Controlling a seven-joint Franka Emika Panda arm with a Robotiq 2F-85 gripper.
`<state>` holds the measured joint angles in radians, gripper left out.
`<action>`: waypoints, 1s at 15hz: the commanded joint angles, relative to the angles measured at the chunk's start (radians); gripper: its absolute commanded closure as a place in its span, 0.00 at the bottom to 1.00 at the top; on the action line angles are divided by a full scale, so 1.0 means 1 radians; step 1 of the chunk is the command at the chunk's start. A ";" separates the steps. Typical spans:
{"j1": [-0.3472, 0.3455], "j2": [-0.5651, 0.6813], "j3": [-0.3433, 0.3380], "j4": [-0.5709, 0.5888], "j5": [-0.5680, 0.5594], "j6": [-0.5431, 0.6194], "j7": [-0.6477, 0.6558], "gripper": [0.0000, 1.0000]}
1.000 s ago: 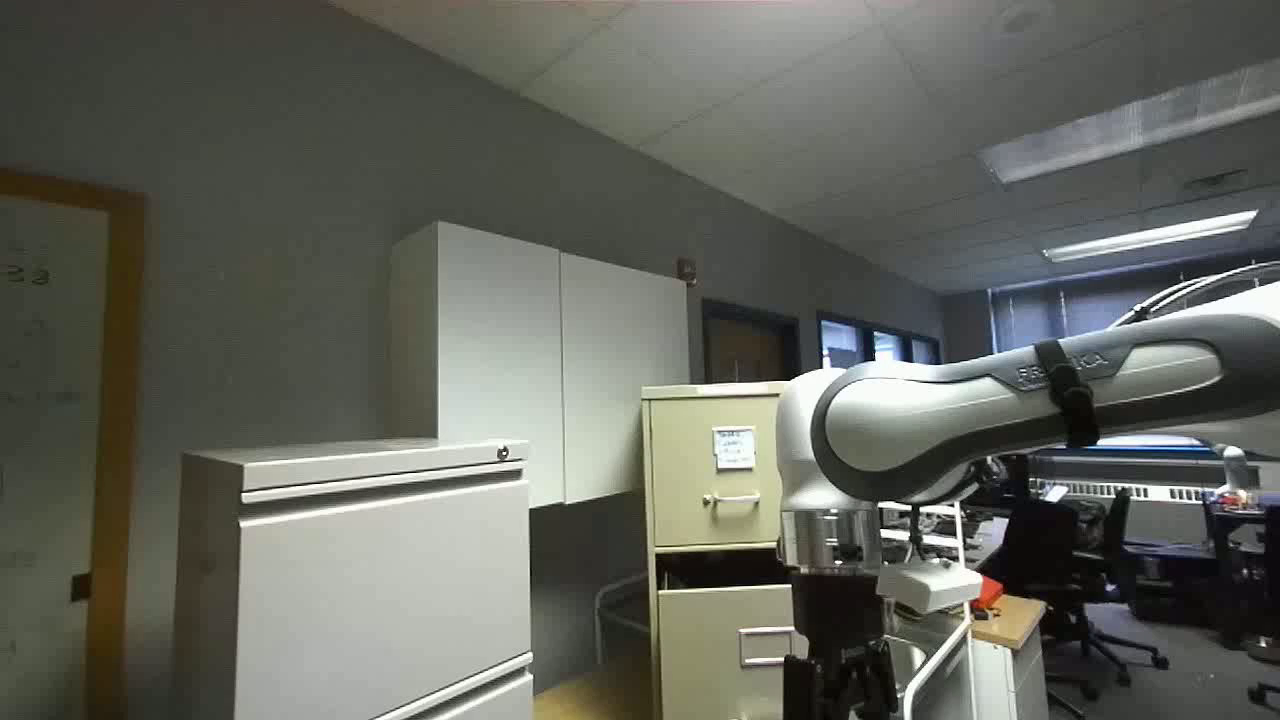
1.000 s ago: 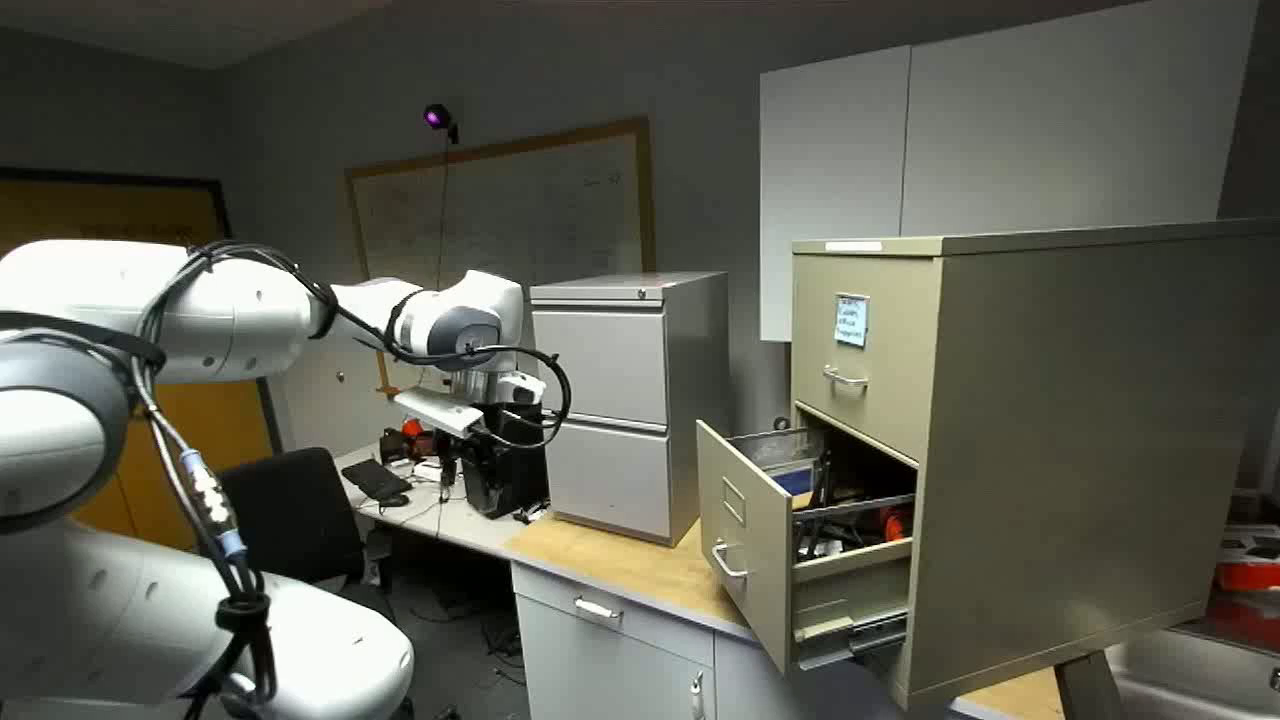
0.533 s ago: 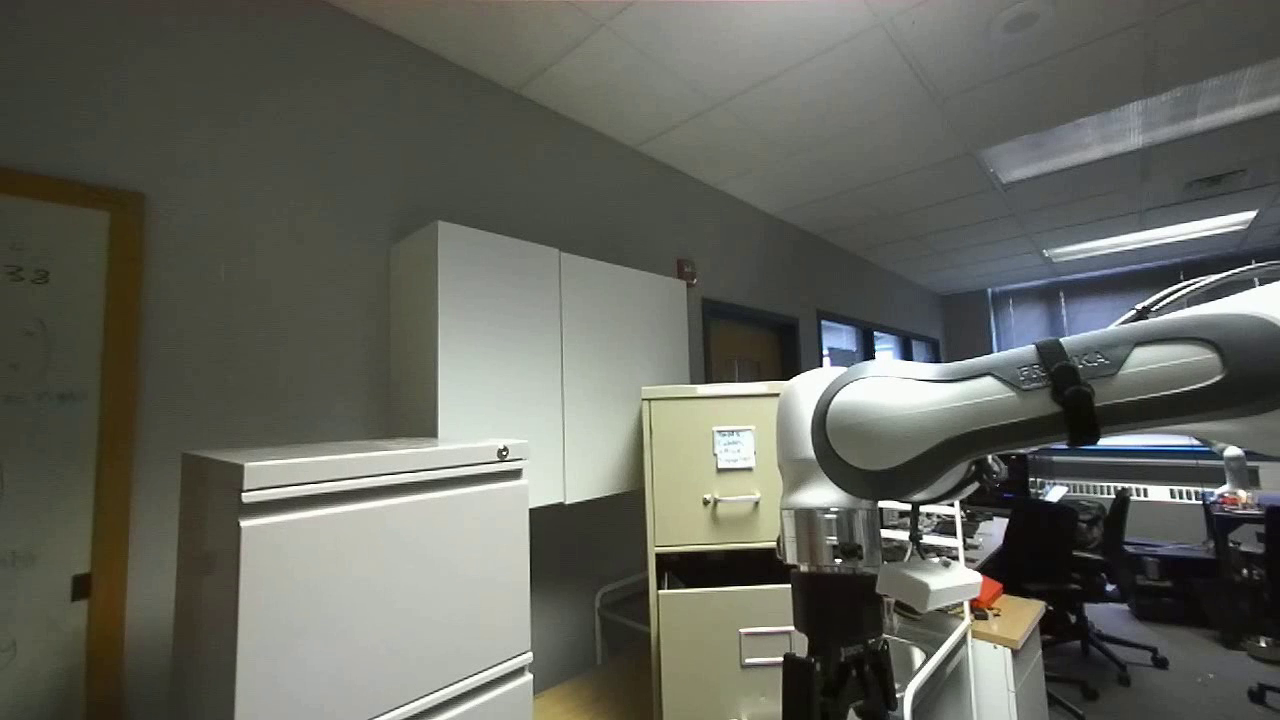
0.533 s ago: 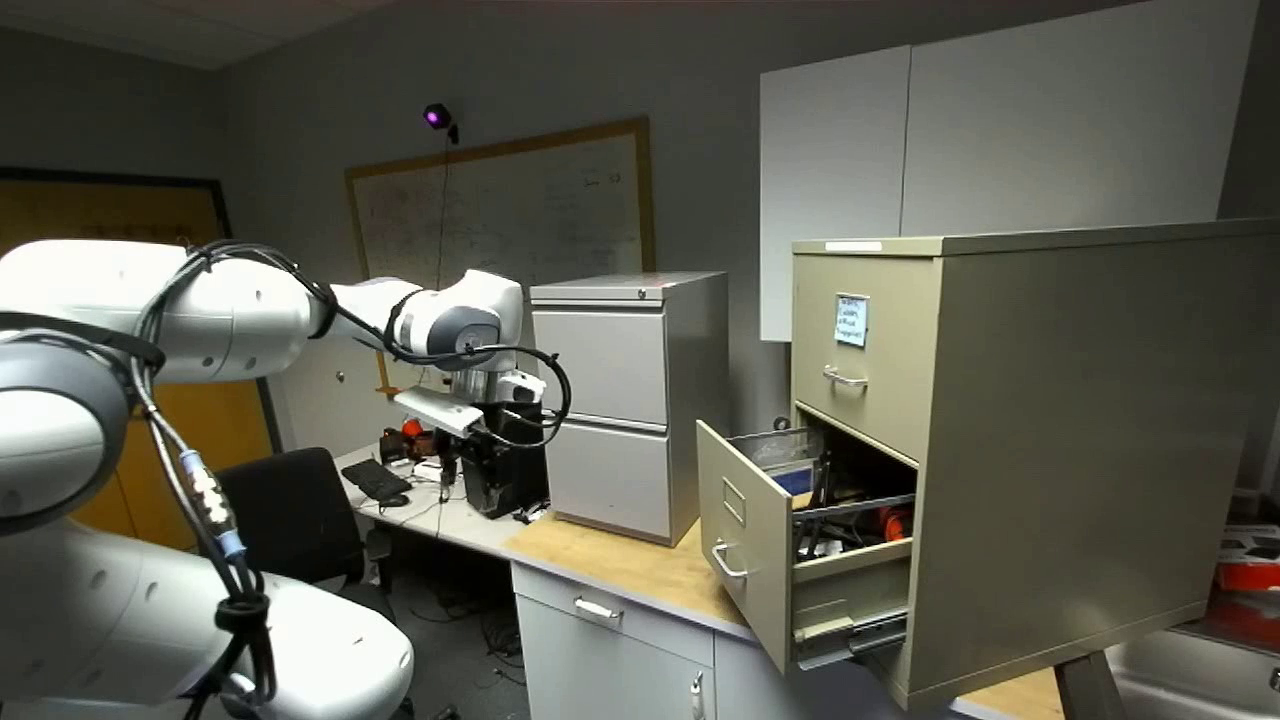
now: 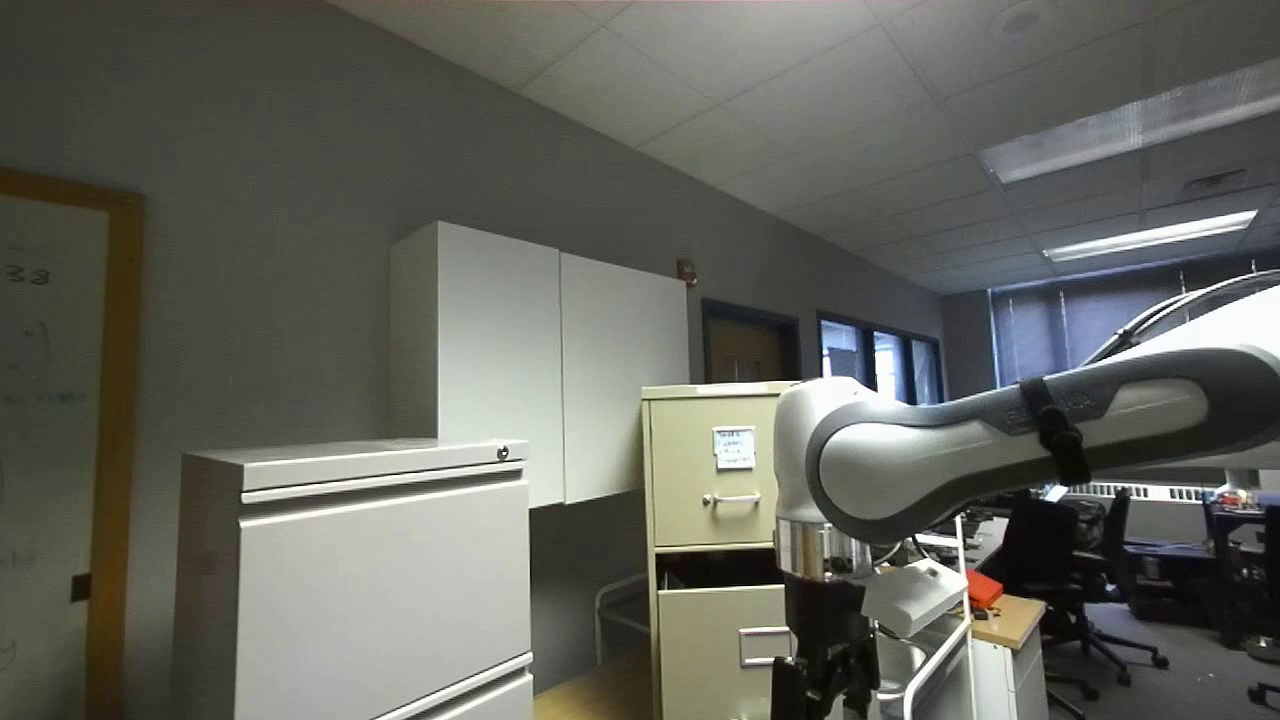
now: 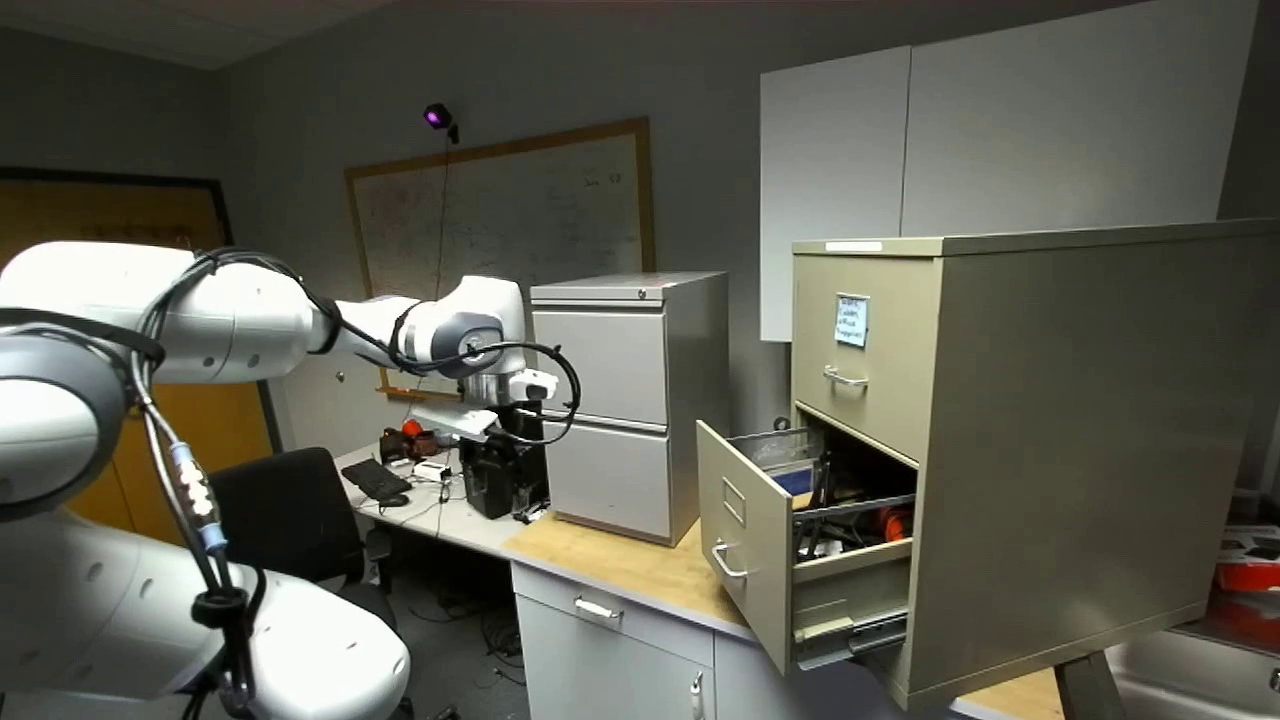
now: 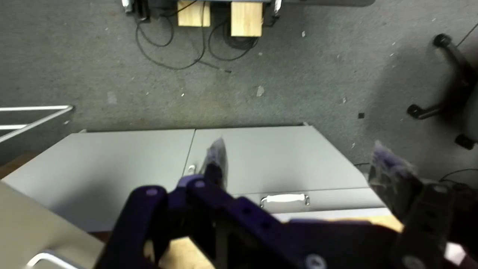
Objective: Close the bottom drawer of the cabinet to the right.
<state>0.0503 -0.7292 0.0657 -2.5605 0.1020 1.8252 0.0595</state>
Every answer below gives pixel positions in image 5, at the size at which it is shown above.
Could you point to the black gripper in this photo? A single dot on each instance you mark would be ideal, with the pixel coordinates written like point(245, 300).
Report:
point(827, 620)

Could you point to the beige unlabelled cabinet drawer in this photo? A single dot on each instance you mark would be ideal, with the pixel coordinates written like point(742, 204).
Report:
point(700, 654)

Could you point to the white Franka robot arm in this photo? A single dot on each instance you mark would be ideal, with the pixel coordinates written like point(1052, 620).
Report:
point(934, 453)

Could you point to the beige metal filing cabinet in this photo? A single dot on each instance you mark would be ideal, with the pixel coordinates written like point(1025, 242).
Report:
point(662, 561)

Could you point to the beige labelled cabinet drawer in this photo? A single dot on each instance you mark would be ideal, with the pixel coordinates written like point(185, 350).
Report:
point(694, 467)

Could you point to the grey lateral file cabinet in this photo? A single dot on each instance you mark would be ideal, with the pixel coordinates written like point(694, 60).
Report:
point(360, 603)

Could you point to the empty silver label holder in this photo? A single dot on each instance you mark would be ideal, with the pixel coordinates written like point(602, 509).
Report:
point(744, 646)

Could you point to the orange object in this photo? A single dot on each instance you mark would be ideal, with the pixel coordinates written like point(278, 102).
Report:
point(985, 589)

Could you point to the small wooden desk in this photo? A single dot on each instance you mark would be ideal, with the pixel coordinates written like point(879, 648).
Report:
point(1011, 624)

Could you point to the white handwritten label card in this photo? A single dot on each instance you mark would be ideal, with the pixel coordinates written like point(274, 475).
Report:
point(735, 449)

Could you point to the black office chair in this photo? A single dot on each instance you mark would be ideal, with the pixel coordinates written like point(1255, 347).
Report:
point(1067, 584)

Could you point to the dark interior window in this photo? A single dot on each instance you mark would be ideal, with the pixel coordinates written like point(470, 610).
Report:
point(881, 358)

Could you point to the window with blue blinds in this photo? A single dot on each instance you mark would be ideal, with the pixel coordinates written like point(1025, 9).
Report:
point(1067, 326)

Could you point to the small fluorescent ceiling light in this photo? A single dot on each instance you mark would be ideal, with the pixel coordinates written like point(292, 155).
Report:
point(1155, 236)

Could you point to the large fluorescent ceiling light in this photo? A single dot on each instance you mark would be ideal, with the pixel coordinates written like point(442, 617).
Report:
point(1135, 127)

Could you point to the wood framed whiteboard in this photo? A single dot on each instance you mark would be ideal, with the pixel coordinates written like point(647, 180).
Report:
point(120, 442)

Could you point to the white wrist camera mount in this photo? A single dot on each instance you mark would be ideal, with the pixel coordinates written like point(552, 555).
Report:
point(914, 594)

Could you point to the white metal frame stand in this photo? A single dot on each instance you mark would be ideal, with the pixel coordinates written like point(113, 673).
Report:
point(962, 624)

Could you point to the white wall cabinet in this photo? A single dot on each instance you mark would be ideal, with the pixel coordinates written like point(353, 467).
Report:
point(534, 363)

